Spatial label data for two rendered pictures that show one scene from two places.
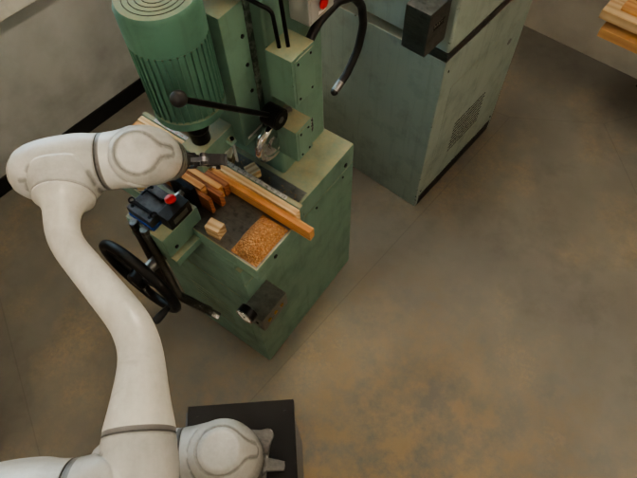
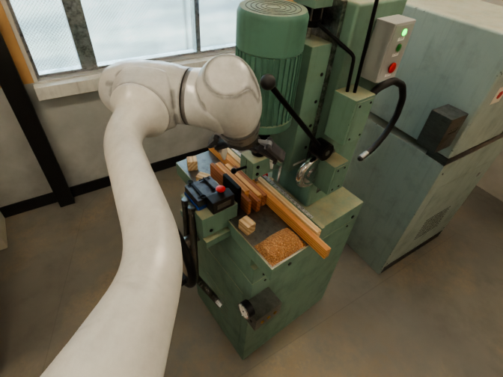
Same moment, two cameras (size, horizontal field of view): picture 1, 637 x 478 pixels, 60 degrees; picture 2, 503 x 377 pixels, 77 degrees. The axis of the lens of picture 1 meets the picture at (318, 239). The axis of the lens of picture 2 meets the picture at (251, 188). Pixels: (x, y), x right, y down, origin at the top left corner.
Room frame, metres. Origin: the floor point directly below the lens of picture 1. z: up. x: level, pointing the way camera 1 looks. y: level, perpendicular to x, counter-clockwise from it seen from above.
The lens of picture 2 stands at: (0.13, 0.15, 1.70)
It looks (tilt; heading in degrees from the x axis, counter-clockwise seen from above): 43 degrees down; 11
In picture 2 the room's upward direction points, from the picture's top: 5 degrees clockwise
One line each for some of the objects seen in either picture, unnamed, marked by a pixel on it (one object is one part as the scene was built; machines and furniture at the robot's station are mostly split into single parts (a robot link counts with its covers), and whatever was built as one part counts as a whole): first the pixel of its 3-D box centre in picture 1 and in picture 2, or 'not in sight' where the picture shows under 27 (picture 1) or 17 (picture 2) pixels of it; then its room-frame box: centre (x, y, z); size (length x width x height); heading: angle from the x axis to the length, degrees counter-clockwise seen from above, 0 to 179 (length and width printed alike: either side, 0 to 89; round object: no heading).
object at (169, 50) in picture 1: (174, 55); (266, 70); (0.97, 0.29, 1.35); 0.18 x 0.18 x 0.31
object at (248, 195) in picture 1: (218, 177); (259, 190); (0.96, 0.28, 0.92); 0.67 x 0.02 x 0.04; 51
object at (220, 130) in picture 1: (209, 145); (262, 161); (0.98, 0.28, 1.03); 0.14 x 0.07 x 0.09; 141
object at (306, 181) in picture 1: (247, 179); (275, 205); (1.07, 0.22, 0.76); 0.57 x 0.45 x 0.09; 141
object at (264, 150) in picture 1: (270, 140); (310, 171); (0.99, 0.12, 1.02); 0.12 x 0.03 x 0.12; 141
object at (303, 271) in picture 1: (261, 241); (266, 260); (1.06, 0.22, 0.35); 0.58 x 0.45 x 0.71; 141
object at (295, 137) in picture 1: (292, 134); (328, 171); (1.02, 0.06, 1.02); 0.09 x 0.07 x 0.12; 51
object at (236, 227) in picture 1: (190, 208); (230, 207); (0.89, 0.37, 0.87); 0.61 x 0.30 x 0.06; 51
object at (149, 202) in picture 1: (158, 207); (209, 194); (0.82, 0.42, 0.99); 0.13 x 0.11 x 0.06; 51
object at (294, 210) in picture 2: (215, 167); (259, 182); (0.99, 0.29, 0.92); 0.60 x 0.02 x 0.05; 51
